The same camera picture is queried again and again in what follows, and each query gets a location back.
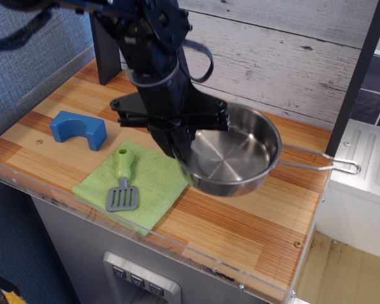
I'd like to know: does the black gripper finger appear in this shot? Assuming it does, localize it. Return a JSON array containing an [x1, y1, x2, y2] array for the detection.
[[150, 125, 175, 158], [175, 122, 197, 148]]

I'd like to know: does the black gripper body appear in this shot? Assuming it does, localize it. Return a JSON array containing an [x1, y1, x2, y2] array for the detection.
[[110, 54, 230, 149]]

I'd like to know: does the stainless steel pot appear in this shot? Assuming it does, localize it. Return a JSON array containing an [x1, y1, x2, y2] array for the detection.
[[173, 104, 361, 196]]

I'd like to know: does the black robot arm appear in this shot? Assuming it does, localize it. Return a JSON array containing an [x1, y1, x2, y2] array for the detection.
[[0, 1, 230, 159]]

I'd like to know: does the green microfiber cloth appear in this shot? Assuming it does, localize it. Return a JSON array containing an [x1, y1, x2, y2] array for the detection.
[[72, 140, 187, 237]]

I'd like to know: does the green grey toy spatula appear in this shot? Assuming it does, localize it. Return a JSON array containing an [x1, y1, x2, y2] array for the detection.
[[106, 148, 139, 212]]

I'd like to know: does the blue arch toy block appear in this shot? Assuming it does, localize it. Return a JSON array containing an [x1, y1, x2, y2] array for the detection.
[[49, 111, 108, 151]]

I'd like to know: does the clear acrylic table guard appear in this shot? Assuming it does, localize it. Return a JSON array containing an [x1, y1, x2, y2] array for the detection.
[[0, 159, 329, 303]]

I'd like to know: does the silver button control panel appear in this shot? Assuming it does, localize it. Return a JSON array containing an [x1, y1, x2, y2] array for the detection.
[[103, 251, 182, 303]]

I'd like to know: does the white toy sink drainboard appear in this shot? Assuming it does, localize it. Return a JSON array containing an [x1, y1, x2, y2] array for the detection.
[[331, 120, 380, 196]]

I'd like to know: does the yellow object bottom left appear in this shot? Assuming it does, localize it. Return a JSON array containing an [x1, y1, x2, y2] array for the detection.
[[4, 292, 27, 304]]

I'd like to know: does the dark grey left post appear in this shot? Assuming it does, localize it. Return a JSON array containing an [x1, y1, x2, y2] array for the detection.
[[90, 15, 122, 85]]

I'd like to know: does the dark grey post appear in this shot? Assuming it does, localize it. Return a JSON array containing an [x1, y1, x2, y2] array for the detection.
[[90, 15, 122, 85], [326, 1, 380, 156]]

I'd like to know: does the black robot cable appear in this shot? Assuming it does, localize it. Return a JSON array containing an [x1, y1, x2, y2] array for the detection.
[[0, 8, 54, 51]]

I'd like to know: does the dark grey right post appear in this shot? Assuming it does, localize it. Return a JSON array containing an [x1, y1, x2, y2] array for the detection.
[[326, 1, 380, 156]]

